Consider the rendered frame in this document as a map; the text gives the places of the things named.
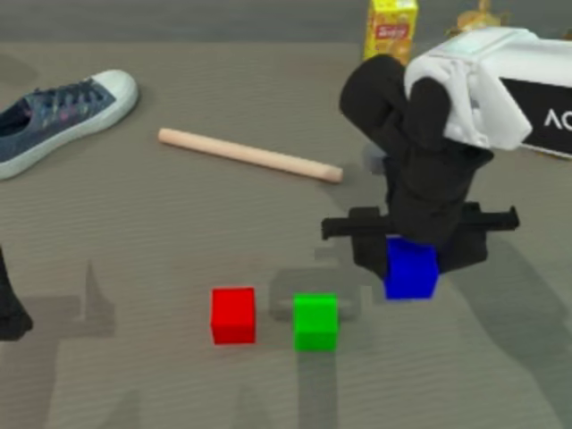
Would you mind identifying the red cube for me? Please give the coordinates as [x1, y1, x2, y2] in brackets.
[210, 286, 257, 346]

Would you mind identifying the wooden rod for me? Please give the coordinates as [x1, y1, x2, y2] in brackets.
[157, 127, 344, 184]

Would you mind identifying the yellow snack box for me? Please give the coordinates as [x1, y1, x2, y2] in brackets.
[362, 0, 419, 66]

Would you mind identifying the green cube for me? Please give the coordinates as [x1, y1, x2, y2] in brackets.
[292, 292, 339, 353]

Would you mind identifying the blue canvas sneaker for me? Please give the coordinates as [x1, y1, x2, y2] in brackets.
[0, 69, 139, 181]

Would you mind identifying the tan brown figurine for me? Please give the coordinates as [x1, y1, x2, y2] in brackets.
[446, 0, 504, 38]

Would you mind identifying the blue cube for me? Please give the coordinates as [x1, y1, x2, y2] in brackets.
[384, 236, 440, 301]

